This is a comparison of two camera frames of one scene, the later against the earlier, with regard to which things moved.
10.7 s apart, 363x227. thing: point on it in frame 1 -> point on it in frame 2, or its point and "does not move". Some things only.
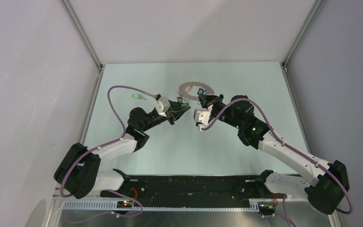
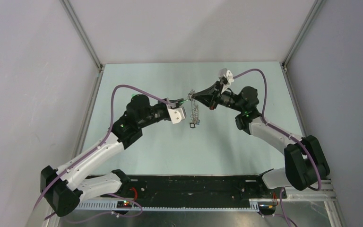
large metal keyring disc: (182, 88) -> (194, 119)
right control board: (266, 207) does not move
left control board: (124, 204) does not move
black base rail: (157, 191) does not move
